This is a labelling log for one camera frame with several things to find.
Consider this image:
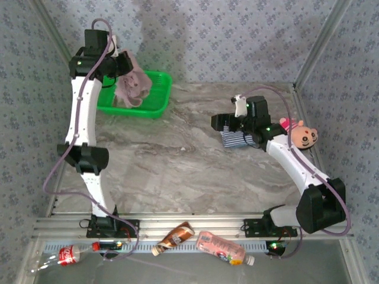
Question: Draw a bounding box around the blue white striped tank top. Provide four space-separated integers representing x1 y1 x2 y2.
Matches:
221 125 257 148

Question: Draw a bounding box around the pink tank top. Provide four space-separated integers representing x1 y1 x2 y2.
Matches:
114 49 153 109

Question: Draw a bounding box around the pink plush toy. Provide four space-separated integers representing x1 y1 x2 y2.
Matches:
280 117 319 150

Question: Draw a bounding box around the green plastic basket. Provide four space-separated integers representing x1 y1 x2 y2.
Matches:
97 70 173 120

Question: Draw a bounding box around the pink drink bottle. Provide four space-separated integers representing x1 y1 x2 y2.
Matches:
195 230 256 266

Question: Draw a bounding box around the brown drink bottle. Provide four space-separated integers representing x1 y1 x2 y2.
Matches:
150 221 196 257

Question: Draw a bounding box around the clear red-label cola bottle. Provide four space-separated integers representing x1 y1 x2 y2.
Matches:
28 241 101 276

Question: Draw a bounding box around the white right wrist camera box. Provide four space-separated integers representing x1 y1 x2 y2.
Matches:
230 94 248 118

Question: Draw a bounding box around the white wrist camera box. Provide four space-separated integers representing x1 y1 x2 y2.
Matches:
230 94 248 118
108 34 120 57

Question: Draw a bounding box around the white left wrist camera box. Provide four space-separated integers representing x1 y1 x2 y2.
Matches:
108 34 120 57

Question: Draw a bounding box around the aluminium table side rail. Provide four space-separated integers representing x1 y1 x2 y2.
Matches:
291 85 339 217
46 87 89 217

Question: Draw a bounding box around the aluminium frame post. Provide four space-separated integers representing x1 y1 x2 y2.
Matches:
293 0 354 89
29 0 89 90

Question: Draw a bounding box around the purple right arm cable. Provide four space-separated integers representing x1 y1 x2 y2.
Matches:
241 85 353 260

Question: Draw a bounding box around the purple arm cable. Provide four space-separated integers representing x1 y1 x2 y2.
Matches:
241 85 353 260
43 18 140 262

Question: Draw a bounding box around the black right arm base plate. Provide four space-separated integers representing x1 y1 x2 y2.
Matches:
243 218 298 238

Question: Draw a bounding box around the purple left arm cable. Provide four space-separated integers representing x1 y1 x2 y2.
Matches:
43 18 140 262

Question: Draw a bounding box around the aluminium mounting rail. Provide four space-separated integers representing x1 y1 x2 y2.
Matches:
31 211 355 240

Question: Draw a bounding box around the grey slotted cable duct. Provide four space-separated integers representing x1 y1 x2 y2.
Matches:
41 240 271 254

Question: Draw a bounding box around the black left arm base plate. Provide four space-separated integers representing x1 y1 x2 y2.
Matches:
86 218 140 239

